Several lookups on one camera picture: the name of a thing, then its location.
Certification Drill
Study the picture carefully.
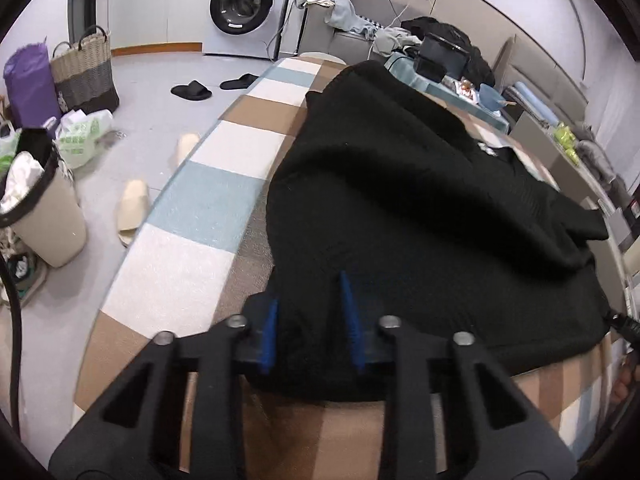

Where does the beige slipper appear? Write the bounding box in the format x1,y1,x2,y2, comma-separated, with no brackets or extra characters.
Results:
116,180,151,247

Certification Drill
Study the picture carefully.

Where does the grey sofa bench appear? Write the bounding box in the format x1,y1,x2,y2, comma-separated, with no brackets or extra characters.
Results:
300,10,416,66

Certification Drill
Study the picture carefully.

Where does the white sneaker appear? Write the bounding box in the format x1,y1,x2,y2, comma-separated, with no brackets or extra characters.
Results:
0,240,48,306

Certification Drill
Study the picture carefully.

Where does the teal checked side table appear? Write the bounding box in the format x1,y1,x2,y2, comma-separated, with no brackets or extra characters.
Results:
385,52,511,133

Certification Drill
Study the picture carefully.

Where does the grey blanket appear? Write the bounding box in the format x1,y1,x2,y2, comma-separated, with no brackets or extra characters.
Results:
575,125,626,191

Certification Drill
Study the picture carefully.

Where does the beige upholstered bed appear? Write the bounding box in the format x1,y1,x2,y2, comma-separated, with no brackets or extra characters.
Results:
492,35,631,196

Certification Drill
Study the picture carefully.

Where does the blue pillow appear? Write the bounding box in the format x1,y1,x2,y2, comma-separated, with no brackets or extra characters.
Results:
515,81,558,126

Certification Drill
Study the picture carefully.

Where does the small beige low cabinet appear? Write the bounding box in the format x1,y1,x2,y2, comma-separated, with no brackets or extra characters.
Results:
510,110,608,206

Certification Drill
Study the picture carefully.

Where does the black box with red label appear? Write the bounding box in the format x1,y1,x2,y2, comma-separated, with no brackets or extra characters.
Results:
619,195,640,253

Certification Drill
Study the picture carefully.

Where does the white kitchen base cabinet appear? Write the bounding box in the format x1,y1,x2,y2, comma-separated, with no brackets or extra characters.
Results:
107,0,213,56

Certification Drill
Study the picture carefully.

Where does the purple bag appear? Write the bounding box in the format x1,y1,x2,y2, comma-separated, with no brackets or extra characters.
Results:
2,44,63,136

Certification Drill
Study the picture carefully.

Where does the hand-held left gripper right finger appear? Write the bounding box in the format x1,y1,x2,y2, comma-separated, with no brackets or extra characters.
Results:
339,271,578,480

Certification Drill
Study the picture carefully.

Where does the white washing machine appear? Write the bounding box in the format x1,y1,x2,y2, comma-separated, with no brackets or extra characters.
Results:
202,0,296,58

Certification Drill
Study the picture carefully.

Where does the round white stool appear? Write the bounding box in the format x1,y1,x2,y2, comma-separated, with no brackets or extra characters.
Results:
299,51,348,66

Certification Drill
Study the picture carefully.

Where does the white green plastic bag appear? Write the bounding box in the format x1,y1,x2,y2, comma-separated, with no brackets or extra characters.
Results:
54,109,115,170
0,122,23,173

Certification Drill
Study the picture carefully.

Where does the white crumpled cloth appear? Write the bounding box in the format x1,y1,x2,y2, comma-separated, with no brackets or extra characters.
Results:
372,27,423,58

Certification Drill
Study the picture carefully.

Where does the black jacket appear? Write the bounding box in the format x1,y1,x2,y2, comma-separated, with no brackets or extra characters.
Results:
400,16,496,88

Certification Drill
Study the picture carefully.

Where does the green plush toy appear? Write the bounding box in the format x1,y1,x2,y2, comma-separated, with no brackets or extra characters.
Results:
555,122,581,166

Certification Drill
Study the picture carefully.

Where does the blue bowl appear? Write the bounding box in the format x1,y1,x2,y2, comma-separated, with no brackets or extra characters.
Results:
477,84,506,111

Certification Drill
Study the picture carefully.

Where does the black slipper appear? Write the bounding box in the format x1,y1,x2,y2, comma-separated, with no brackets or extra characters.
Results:
219,73,261,92
170,80,213,101

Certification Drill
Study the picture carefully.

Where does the beige trash bin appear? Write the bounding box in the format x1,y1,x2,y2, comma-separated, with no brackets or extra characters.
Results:
0,127,88,268

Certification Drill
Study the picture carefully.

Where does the dark glass door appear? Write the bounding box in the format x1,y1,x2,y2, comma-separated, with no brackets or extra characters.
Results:
67,0,98,46

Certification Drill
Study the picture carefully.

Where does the black knit sweater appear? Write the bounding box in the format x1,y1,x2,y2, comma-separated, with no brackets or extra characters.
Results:
265,60,613,403

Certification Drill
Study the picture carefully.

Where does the light grey clothes pile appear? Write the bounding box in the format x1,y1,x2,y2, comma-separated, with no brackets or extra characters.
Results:
295,0,368,36

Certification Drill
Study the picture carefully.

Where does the woven laundry basket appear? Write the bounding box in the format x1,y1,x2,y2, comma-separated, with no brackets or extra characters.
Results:
50,25,121,116

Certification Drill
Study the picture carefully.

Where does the person's right hand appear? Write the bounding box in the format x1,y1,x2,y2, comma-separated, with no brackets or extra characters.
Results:
611,360,640,407

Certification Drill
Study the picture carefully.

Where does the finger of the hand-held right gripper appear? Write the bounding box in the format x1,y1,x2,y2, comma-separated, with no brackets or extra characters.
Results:
602,307,640,346

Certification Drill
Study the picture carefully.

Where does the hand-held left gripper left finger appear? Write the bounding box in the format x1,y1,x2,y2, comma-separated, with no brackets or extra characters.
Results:
47,292,281,480

